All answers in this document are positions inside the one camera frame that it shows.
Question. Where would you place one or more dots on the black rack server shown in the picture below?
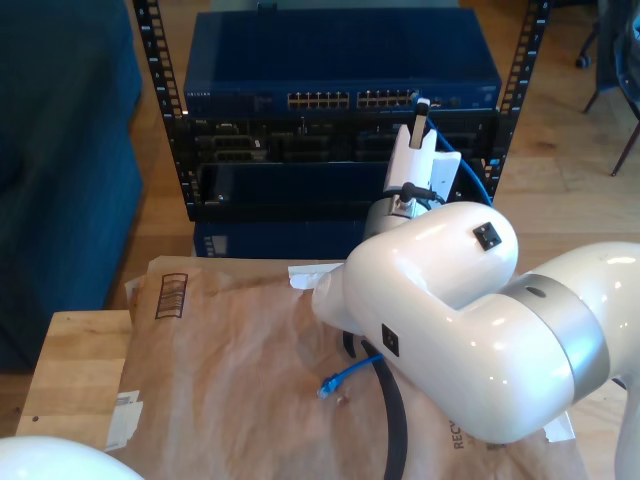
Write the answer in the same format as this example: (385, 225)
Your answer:
(310, 140)

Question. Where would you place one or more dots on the dark blue equipment case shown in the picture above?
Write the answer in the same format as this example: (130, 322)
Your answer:
(280, 242)

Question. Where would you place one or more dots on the dark office chair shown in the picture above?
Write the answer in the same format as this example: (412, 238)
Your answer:
(612, 60)

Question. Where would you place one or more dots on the brown paper mailer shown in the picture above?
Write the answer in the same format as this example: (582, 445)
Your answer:
(225, 400)

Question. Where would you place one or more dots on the blue sofa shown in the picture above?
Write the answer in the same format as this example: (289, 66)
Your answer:
(60, 175)

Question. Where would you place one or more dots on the blue network switch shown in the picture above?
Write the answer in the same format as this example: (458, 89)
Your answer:
(340, 50)

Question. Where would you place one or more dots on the black rack frame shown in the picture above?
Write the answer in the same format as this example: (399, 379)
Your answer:
(160, 75)

